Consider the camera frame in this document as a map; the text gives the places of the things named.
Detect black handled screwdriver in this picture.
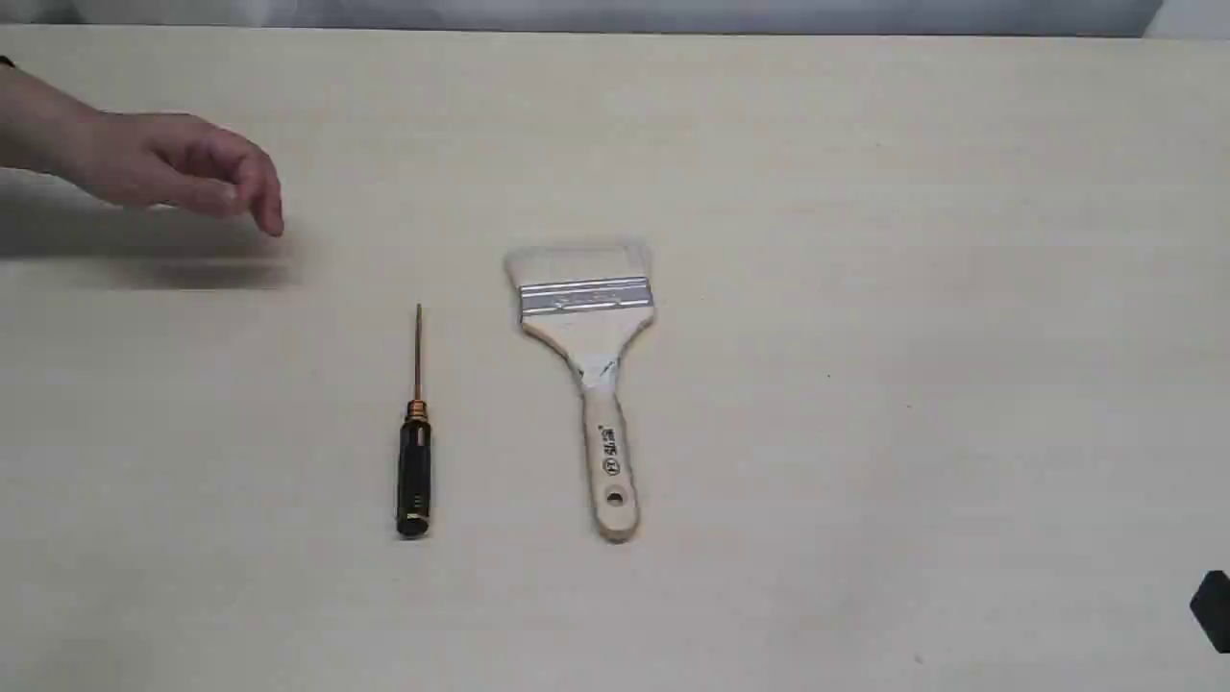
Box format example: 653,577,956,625
395,304,433,540

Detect wooden handled paint brush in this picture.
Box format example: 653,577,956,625
504,242,656,545

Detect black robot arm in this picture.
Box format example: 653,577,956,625
1188,570,1230,654

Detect person's bare hand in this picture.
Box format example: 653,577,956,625
62,112,285,236

